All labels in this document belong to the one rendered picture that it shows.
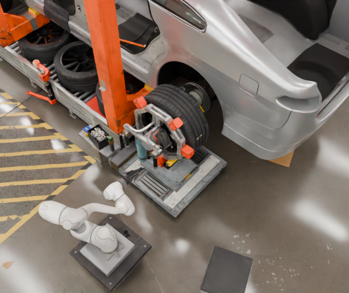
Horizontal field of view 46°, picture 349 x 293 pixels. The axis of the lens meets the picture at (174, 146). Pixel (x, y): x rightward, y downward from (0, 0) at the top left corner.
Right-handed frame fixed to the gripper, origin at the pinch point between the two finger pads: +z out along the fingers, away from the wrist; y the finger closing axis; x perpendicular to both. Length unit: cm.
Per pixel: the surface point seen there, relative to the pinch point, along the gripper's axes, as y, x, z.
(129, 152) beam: 50, 45, 52
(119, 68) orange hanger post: 49, -69, 22
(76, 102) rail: 127, 21, 50
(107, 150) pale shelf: 51, 21, 18
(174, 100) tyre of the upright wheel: -1, -58, 34
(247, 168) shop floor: -58, 40, 120
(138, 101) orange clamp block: 25, -49, 21
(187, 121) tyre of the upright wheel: -19, -48, 31
